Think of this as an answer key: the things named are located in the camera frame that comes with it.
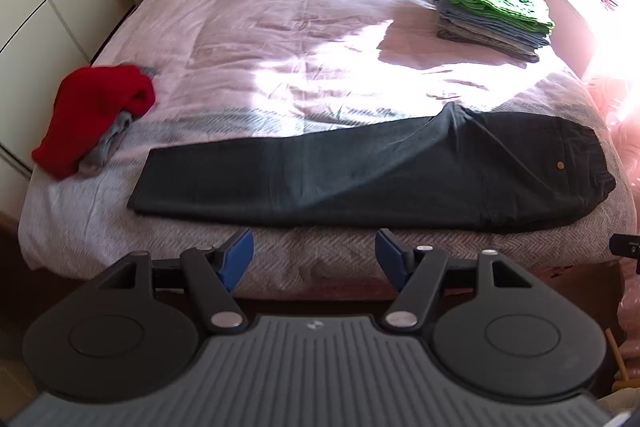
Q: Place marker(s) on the bed with pink cover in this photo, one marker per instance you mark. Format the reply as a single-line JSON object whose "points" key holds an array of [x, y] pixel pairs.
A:
{"points": [[280, 32]]}

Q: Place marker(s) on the grey garment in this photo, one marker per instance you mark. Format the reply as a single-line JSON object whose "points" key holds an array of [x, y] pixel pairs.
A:
{"points": [[107, 142]]}

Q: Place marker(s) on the white wardrobe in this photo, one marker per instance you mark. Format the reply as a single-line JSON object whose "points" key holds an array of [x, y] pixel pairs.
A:
{"points": [[45, 2]]}

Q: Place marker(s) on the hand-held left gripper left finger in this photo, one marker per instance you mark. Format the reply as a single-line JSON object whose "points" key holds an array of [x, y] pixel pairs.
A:
{"points": [[238, 257]]}

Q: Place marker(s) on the stack of folded clothes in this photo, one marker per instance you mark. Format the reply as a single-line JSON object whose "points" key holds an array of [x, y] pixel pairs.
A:
{"points": [[480, 29]]}

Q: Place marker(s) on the dark grey pants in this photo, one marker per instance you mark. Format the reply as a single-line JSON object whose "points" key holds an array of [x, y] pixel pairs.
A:
{"points": [[380, 172]]}

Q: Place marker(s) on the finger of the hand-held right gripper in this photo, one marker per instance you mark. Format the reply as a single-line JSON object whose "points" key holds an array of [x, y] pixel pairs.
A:
{"points": [[625, 248]]}

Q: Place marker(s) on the red garment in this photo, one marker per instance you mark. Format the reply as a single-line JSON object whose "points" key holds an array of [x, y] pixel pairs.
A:
{"points": [[87, 117]]}

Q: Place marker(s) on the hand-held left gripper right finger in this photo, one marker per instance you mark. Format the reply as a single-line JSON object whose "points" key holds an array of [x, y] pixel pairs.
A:
{"points": [[392, 257]]}

